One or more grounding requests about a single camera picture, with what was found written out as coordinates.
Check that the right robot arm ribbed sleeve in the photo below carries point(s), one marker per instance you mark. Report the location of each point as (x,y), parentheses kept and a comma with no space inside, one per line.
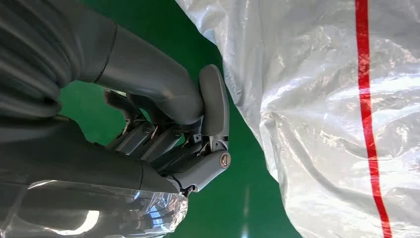
(29,56)

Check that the green conveyor belt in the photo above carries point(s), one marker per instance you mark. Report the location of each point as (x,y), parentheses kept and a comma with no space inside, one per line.
(249,170)

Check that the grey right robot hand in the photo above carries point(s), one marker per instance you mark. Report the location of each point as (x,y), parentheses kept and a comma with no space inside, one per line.
(82,167)

